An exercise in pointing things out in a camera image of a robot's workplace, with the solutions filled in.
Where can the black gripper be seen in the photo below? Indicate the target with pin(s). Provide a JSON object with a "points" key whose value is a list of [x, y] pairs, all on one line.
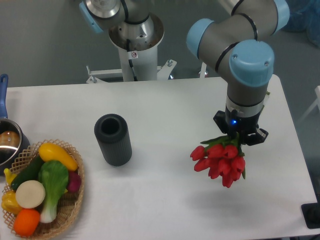
{"points": [[243, 120]]}

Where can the red tulip bouquet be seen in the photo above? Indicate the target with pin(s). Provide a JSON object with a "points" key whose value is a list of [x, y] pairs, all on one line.
{"points": [[222, 157]]}

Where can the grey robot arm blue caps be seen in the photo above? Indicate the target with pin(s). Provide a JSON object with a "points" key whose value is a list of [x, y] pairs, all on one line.
{"points": [[234, 48]]}

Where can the dark grey ribbed vase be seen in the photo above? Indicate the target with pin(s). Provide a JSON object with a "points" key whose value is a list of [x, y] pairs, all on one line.
{"points": [[112, 134]]}

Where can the black device at table edge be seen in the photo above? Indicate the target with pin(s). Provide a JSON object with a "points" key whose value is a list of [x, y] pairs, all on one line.
{"points": [[311, 214]]}

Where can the blue plastic bag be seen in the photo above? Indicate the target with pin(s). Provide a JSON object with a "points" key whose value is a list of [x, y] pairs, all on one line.
{"points": [[304, 16]]}

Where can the purple red radish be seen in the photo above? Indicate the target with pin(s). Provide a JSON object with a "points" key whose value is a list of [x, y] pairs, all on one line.
{"points": [[74, 182]]}

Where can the woven wicker basket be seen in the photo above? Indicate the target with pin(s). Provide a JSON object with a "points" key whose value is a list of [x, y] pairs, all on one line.
{"points": [[68, 206]]}

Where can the green bok choy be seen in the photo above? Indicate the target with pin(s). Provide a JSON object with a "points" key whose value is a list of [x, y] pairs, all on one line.
{"points": [[54, 177]]}

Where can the yellow squash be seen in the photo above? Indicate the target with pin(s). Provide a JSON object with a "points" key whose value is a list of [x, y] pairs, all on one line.
{"points": [[52, 152]]}

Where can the dark green cucumber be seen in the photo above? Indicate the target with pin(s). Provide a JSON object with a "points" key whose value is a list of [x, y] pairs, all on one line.
{"points": [[30, 172]]}

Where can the white round radish slice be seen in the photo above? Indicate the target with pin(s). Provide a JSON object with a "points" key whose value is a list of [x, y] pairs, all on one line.
{"points": [[30, 194]]}

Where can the orange fruit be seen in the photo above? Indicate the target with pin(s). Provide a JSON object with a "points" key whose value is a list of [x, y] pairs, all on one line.
{"points": [[26, 222]]}

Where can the yellow banana tip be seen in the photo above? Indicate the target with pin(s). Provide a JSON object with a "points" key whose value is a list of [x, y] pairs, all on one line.
{"points": [[9, 176]]}

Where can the yellow bell pepper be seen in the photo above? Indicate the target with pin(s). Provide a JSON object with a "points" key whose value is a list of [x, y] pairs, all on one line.
{"points": [[9, 203]]}

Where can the white furniture frame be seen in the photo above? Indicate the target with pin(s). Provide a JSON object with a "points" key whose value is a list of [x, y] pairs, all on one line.
{"points": [[314, 104]]}

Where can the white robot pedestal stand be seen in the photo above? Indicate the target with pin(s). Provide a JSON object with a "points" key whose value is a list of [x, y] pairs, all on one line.
{"points": [[137, 46]]}

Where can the blue handled saucepan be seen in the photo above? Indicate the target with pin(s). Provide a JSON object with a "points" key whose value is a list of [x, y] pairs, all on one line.
{"points": [[12, 139]]}

